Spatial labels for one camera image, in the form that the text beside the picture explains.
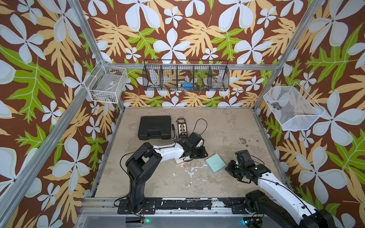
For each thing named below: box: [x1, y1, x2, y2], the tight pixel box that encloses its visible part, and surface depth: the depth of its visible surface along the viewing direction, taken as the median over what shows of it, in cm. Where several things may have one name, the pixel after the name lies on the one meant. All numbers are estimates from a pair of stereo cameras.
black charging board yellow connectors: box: [175, 116, 188, 139], surface depth 109 cm
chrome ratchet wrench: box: [171, 123, 177, 141], surface depth 107 cm
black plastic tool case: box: [137, 115, 172, 141], surface depth 101 cm
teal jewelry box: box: [205, 153, 227, 173], surface depth 88 cm
